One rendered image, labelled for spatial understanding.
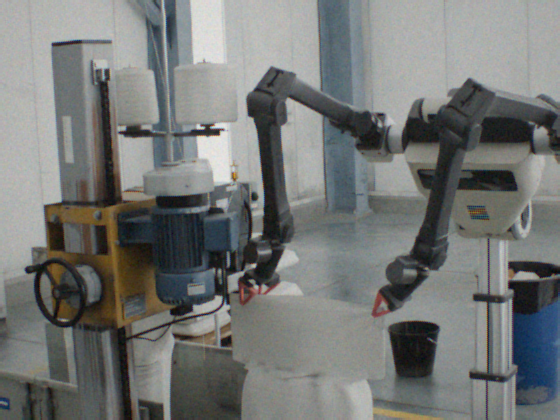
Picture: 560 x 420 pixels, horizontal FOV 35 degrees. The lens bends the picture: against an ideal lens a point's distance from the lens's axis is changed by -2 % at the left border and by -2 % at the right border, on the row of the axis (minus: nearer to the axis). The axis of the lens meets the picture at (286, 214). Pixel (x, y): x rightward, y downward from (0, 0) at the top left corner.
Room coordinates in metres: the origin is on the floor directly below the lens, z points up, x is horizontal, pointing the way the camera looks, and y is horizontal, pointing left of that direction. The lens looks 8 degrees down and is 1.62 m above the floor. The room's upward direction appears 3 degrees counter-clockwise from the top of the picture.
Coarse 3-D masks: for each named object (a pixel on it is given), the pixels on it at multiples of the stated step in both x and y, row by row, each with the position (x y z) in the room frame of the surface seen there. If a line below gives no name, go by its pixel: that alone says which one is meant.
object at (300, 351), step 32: (256, 320) 2.53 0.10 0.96; (288, 320) 2.45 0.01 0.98; (320, 320) 2.41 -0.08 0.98; (352, 320) 2.39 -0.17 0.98; (384, 320) 2.35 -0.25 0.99; (256, 352) 2.54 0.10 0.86; (288, 352) 2.45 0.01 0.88; (320, 352) 2.41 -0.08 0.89; (352, 352) 2.39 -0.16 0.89; (384, 352) 2.35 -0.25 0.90; (256, 384) 2.50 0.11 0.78; (288, 384) 2.43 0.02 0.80; (320, 384) 2.37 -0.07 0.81; (352, 384) 2.39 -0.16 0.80; (256, 416) 2.49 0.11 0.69; (288, 416) 2.42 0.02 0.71; (320, 416) 2.36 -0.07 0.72; (352, 416) 2.34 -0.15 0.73
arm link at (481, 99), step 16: (464, 96) 2.08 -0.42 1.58; (480, 96) 2.06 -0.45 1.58; (496, 96) 2.09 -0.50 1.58; (512, 96) 2.16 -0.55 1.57; (544, 96) 2.35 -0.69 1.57; (448, 112) 2.09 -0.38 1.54; (464, 112) 2.06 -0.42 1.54; (480, 112) 2.06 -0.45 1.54; (496, 112) 2.13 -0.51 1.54; (512, 112) 2.18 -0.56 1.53; (528, 112) 2.22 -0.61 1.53; (544, 112) 2.27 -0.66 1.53; (448, 128) 2.09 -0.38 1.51; (464, 128) 2.05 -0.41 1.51
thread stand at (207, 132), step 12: (204, 60) 2.41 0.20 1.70; (168, 96) 2.48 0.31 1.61; (168, 108) 2.48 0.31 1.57; (168, 120) 2.48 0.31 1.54; (120, 132) 2.52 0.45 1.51; (132, 132) 2.50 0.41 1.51; (144, 132) 2.51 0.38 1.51; (156, 132) 2.51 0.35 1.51; (168, 132) 2.47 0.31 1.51; (180, 132) 2.46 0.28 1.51; (192, 132) 2.37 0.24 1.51; (204, 132) 2.35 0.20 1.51; (216, 132) 2.39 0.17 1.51; (168, 144) 2.47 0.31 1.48; (168, 156) 2.48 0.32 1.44
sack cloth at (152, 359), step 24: (168, 312) 2.73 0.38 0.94; (72, 336) 2.86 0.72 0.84; (144, 336) 2.73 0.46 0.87; (168, 336) 2.74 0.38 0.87; (72, 360) 2.85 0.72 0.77; (144, 360) 2.71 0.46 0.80; (168, 360) 2.79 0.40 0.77; (144, 384) 2.72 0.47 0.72; (168, 384) 2.80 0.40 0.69; (168, 408) 2.80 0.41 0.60
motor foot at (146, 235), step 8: (144, 208) 2.36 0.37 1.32; (120, 216) 2.28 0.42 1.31; (128, 216) 2.30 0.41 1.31; (136, 216) 2.33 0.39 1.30; (144, 216) 2.33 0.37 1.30; (120, 224) 2.27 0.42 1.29; (128, 224) 2.30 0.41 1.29; (136, 224) 2.29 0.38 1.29; (144, 224) 2.28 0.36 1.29; (120, 232) 2.27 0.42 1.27; (128, 232) 2.30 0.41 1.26; (136, 232) 2.29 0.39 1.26; (144, 232) 2.28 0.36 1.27; (120, 240) 2.27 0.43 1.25; (128, 240) 2.28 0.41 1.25; (136, 240) 2.28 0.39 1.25; (144, 240) 2.27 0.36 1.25; (152, 240) 2.27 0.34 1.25
